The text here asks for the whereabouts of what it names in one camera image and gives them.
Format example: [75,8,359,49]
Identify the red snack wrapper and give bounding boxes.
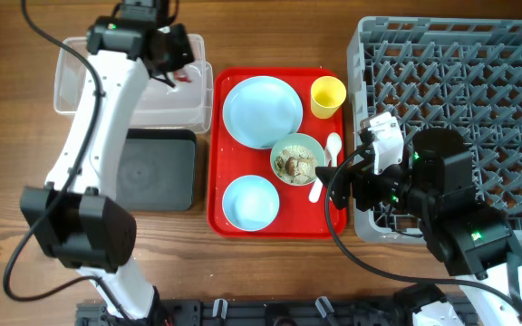
[173,68,192,83]

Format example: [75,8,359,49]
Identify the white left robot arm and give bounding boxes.
[20,1,194,325]

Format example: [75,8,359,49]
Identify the large light blue plate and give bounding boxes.
[222,76,304,149]

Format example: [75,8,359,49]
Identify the black waste bin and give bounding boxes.
[116,129,197,212]

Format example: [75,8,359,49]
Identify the clear plastic bin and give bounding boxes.
[53,34,213,133]

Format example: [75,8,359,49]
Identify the small light blue bowl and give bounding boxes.
[222,175,280,232]

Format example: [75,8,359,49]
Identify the black mounting rail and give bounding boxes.
[74,296,478,326]

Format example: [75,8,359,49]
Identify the grey dishwasher rack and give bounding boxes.
[346,16,522,244]

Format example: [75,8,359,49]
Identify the green bowl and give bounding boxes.
[270,133,325,181]

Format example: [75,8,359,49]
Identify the white plastic spoon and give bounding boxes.
[308,132,343,203]

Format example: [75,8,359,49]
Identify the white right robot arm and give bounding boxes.
[316,129,522,325]

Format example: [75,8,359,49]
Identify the rice and mushroom leftovers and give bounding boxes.
[273,145,318,186]

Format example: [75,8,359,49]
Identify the yellow plastic cup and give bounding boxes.
[310,76,347,120]

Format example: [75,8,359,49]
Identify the red plastic tray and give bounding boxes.
[207,67,344,240]

